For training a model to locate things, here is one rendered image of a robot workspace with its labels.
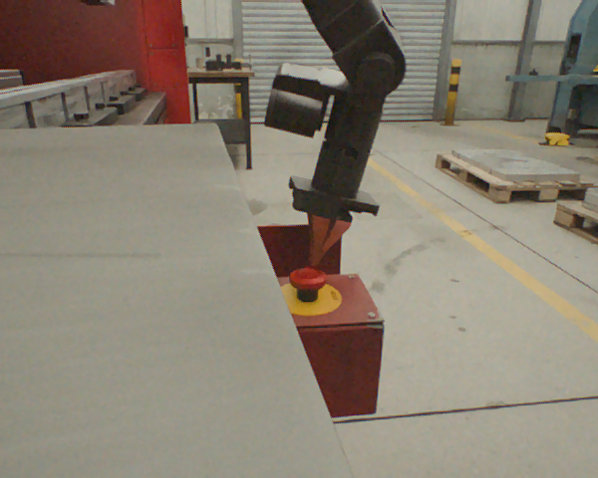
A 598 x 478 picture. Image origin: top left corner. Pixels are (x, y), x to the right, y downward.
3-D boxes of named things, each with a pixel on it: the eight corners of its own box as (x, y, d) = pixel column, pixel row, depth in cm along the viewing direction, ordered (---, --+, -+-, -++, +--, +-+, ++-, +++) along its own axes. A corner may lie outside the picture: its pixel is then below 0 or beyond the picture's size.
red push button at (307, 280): (329, 311, 46) (330, 280, 44) (291, 314, 45) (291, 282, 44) (322, 292, 49) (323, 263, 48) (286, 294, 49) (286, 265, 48)
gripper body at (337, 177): (286, 188, 56) (301, 129, 53) (362, 205, 58) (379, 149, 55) (292, 203, 50) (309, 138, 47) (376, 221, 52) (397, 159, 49)
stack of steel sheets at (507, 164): (580, 179, 342) (582, 172, 340) (503, 181, 337) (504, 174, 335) (510, 153, 434) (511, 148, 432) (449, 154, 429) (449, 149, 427)
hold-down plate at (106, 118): (95, 139, 83) (92, 122, 82) (64, 140, 82) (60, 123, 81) (118, 119, 110) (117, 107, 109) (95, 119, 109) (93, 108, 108)
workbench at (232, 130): (257, 170, 431) (252, -4, 374) (178, 172, 422) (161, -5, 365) (249, 138, 596) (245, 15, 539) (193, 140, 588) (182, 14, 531)
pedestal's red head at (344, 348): (377, 415, 48) (392, 265, 41) (227, 428, 46) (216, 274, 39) (338, 316, 66) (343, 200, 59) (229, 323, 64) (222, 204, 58)
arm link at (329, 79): (401, 61, 41) (395, 34, 47) (280, 29, 40) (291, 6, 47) (360, 168, 49) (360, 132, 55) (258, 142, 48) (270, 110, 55)
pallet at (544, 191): (596, 201, 339) (601, 183, 333) (495, 203, 332) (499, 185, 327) (510, 165, 449) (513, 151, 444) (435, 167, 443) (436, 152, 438)
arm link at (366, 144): (391, 100, 47) (382, 99, 52) (328, 84, 46) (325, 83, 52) (371, 163, 49) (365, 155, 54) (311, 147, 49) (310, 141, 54)
